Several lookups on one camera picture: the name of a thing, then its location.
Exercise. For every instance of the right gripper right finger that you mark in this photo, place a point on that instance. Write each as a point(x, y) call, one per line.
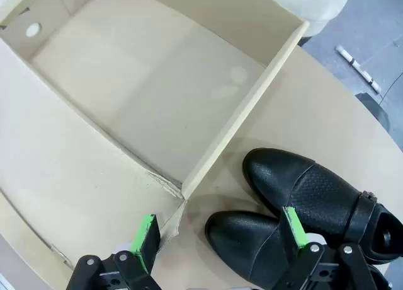
point(315, 268)

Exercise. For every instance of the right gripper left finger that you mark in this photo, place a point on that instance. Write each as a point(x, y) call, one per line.
point(126, 271)

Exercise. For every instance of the black leather buckle shoe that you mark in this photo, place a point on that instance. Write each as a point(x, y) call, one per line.
point(239, 239)
point(283, 176)

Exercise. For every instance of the brown cardboard shoe box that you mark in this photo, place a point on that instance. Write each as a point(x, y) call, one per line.
point(141, 82)

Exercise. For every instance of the white tube with black bands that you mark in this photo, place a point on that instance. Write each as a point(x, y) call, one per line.
point(355, 66)

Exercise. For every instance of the person's grey sweater torso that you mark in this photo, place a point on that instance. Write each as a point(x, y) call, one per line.
point(299, 1)

